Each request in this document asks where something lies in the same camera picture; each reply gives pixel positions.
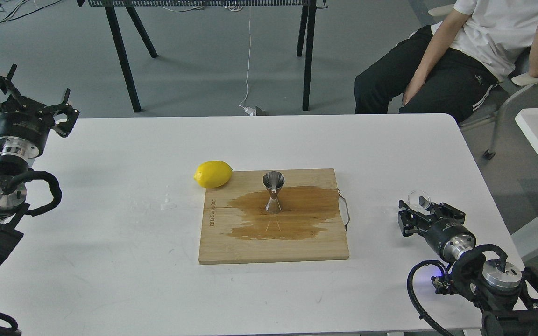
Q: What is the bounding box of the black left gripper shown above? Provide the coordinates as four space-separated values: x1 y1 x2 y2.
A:
0 64 80 159

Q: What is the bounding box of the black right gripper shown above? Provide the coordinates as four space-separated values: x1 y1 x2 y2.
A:
398 200 476 262

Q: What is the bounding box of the clear glass cup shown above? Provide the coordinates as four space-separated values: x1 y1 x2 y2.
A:
406 189 431 212

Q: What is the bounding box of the steel double jigger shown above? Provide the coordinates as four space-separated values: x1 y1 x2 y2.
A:
263 171 285 214

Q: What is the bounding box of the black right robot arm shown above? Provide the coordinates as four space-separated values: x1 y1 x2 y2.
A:
398 197 538 336

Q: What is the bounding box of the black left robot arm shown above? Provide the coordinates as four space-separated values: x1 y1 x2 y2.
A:
0 64 79 266

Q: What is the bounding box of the seated person white shirt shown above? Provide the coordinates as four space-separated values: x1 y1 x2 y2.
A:
354 0 538 123

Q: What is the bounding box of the grey office chair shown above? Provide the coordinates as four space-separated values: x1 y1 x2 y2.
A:
429 0 538 160

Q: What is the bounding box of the wooden cutting board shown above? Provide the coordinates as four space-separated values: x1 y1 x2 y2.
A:
198 168 350 265

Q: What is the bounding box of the yellow lemon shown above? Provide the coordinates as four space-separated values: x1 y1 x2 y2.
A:
193 161 233 189

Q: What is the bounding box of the white power cable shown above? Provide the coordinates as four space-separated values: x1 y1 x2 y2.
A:
239 5 267 116

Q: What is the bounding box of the black metal table frame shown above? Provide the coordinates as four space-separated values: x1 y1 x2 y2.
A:
76 0 329 113

